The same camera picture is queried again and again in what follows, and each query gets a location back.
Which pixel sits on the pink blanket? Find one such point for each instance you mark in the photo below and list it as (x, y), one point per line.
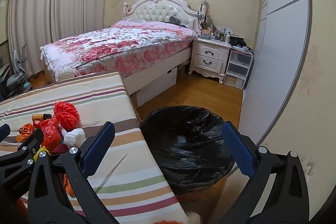
(136, 24)

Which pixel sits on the plastic drawer unit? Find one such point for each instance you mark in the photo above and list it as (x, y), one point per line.
(237, 69)

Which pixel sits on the striped bedsheet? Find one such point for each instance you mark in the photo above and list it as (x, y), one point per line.
(105, 98)

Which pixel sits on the red plastic wrapper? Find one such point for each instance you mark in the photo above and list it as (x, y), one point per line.
(50, 133)

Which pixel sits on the white bed frame tufted headboard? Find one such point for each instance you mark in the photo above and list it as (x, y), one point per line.
(160, 10)

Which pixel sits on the white tissue ball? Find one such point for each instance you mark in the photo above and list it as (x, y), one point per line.
(74, 137)

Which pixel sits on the dark red wrapper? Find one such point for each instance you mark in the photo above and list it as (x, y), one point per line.
(61, 149)

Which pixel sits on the dark cloth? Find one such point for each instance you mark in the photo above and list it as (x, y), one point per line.
(173, 20)

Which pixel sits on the cluster of small bottles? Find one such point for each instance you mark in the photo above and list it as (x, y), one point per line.
(212, 33)

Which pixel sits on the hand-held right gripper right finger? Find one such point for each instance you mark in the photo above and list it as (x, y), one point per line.
(239, 150)

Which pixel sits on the white cardboard box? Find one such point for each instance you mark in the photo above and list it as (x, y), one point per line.
(157, 87)

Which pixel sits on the red mesh ball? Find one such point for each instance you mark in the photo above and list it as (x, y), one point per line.
(67, 115)

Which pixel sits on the yellow label bottle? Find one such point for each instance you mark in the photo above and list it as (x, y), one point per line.
(39, 117)

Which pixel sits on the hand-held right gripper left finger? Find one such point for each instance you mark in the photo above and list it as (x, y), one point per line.
(97, 148)

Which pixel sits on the orange foil wrapper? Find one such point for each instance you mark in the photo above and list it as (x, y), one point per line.
(25, 132)

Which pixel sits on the black pouch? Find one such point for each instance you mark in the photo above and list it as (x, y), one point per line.
(237, 41)

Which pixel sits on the bin with black bag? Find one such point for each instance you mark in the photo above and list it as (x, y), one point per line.
(183, 140)

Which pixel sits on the yellow wrapper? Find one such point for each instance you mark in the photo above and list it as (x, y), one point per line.
(42, 153)

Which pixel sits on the white nightstand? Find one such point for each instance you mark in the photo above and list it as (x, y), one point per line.
(210, 56)

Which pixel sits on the white wardrobe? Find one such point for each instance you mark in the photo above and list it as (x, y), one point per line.
(283, 43)

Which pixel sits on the grey desk chair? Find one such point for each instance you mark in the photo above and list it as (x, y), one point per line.
(18, 71)

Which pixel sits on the person's left forearm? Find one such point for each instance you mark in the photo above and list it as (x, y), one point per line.
(21, 207)

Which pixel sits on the floral blanket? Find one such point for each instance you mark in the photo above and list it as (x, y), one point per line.
(118, 43)

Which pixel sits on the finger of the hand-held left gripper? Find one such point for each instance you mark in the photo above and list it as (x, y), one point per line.
(29, 141)
(4, 132)

